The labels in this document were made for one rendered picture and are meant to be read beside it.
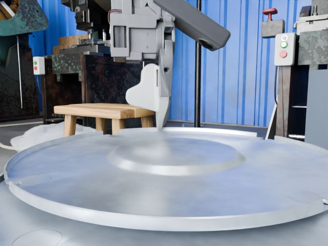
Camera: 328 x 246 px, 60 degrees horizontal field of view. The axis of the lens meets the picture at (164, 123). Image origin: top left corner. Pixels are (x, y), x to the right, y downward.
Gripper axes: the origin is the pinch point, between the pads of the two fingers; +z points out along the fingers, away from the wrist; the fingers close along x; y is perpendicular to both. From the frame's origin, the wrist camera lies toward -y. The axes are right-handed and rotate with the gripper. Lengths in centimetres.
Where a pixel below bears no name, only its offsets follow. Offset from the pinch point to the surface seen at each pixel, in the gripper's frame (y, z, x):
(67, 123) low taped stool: 28, 9, -71
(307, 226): -4.2, 2.4, 27.0
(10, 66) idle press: 138, -28, -311
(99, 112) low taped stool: 14, 4, -56
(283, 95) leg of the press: -65, -1, -81
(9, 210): 12.4, 2.4, 22.9
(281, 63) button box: -61, -15, -77
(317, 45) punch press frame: -78, -23, -78
